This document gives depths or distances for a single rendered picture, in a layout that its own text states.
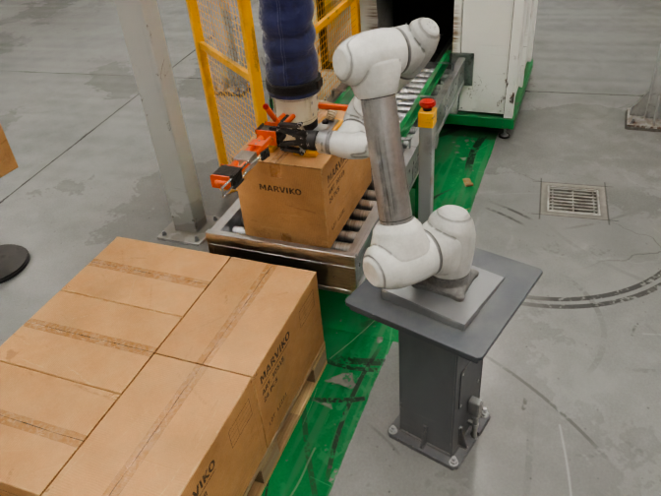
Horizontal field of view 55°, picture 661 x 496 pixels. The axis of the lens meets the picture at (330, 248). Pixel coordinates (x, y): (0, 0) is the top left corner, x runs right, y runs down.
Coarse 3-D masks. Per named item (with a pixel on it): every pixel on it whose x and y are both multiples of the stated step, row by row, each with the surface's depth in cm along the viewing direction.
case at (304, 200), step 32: (288, 160) 253; (320, 160) 251; (352, 160) 280; (256, 192) 265; (288, 192) 258; (320, 192) 253; (352, 192) 287; (256, 224) 276; (288, 224) 269; (320, 224) 262
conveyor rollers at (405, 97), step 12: (420, 72) 431; (432, 72) 428; (444, 72) 425; (408, 84) 411; (420, 84) 409; (396, 96) 399; (408, 96) 396; (408, 108) 381; (408, 132) 359; (408, 144) 344; (372, 180) 314; (372, 192) 306; (360, 204) 300; (372, 204) 298; (360, 216) 292; (240, 228) 288; (348, 228) 287; (348, 240) 279
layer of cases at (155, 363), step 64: (128, 256) 278; (192, 256) 275; (64, 320) 247; (128, 320) 244; (192, 320) 241; (256, 320) 238; (320, 320) 273; (0, 384) 221; (64, 384) 219; (128, 384) 217; (192, 384) 215; (256, 384) 219; (0, 448) 199; (64, 448) 197; (128, 448) 195; (192, 448) 194; (256, 448) 228
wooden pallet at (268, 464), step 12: (324, 348) 284; (324, 360) 286; (312, 372) 276; (312, 384) 279; (300, 396) 274; (288, 408) 254; (300, 408) 269; (288, 420) 264; (276, 432) 245; (288, 432) 259; (276, 444) 247; (264, 456) 236; (276, 456) 249; (264, 468) 238; (252, 480) 229; (264, 480) 240; (252, 492) 238
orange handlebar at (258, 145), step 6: (324, 102) 262; (324, 108) 262; (330, 108) 261; (336, 108) 260; (342, 108) 259; (282, 114) 256; (294, 114) 256; (288, 120) 251; (258, 138) 239; (270, 138) 239; (252, 144) 234; (258, 144) 234; (264, 144) 234; (246, 150) 232; (252, 150) 234; (258, 150) 231; (234, 162) 224; (216, 180) 214
